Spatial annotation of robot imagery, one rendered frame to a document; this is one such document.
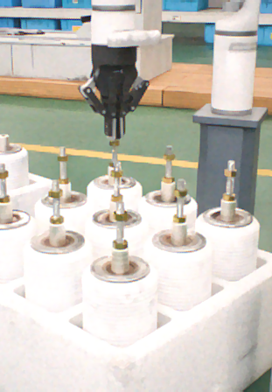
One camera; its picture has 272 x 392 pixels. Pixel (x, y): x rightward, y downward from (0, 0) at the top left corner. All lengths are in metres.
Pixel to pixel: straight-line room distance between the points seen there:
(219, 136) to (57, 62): 1.89
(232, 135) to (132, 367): 0.77
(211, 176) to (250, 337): 0.56
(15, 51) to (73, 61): 0.32
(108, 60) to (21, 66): 2.31
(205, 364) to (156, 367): 0.12
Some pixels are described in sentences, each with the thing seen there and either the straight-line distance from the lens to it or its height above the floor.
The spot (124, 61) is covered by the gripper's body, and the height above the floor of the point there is 0.47.
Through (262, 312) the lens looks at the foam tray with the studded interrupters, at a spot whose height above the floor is 0.12.
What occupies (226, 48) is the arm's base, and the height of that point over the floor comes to 0.44.
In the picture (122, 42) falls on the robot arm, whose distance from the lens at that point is 0.97.
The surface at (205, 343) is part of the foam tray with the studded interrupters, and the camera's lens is 0.87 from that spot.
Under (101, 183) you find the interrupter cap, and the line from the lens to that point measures 1.09.
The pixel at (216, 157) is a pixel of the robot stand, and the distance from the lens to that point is 1.43.
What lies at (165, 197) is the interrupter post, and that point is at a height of 0.26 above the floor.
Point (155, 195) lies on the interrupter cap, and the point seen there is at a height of 0.25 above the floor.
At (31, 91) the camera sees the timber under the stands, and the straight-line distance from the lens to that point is 3.22.
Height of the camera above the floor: 0.60
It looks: 20 degrees down
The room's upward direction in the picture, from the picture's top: straight up
